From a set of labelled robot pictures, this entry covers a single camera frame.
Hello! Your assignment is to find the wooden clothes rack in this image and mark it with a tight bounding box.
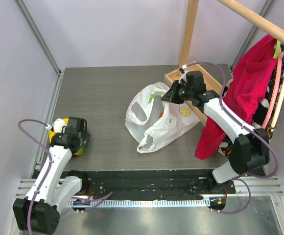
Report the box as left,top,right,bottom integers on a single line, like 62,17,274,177
164,0,284,125

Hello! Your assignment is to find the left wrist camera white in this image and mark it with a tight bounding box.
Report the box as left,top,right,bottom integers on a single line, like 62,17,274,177
45,118,69,133

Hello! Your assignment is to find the pink hanger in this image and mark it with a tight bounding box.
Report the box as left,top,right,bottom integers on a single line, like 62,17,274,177
261,53,284,129

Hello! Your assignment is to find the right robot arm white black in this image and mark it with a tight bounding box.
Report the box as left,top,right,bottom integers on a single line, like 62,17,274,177
161,71,270,193

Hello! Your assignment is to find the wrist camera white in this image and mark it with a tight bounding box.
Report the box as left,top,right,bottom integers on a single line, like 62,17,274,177
179,64,189,85
45,118,69,133

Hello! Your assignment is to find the cream hanger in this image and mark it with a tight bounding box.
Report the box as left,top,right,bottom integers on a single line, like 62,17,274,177
271,80,284,129

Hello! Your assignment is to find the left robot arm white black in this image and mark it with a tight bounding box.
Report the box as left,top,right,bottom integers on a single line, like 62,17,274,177
13,117,90,235

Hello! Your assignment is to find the green hanger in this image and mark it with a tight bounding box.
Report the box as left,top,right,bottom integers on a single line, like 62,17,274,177
273,40,281,59

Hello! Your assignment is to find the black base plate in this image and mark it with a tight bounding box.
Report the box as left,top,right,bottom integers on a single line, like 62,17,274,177
63,167,236,201

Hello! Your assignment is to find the white plastic bag lemon print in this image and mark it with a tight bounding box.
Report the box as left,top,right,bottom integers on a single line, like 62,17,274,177
125,82,200,154

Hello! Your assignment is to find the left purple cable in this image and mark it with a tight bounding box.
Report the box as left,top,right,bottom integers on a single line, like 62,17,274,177
18,119,53,235

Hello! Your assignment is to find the yellow lemon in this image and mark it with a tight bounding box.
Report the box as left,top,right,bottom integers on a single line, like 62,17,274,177
48,127,64,143

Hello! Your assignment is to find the black patterned garment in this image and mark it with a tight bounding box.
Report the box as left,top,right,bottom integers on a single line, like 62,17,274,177
216,50,284,157

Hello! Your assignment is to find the white cable duct strip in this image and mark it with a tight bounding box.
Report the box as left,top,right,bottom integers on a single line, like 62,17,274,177
68,198,211,208

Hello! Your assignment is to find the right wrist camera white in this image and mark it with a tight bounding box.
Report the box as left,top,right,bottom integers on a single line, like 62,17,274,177
179,64,189,85

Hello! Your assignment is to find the magenta shirt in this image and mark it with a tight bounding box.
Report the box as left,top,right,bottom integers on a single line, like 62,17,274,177
195,35,277,160

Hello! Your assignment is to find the green yellow mango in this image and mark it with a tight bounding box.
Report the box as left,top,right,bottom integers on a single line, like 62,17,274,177
74,145,87,156

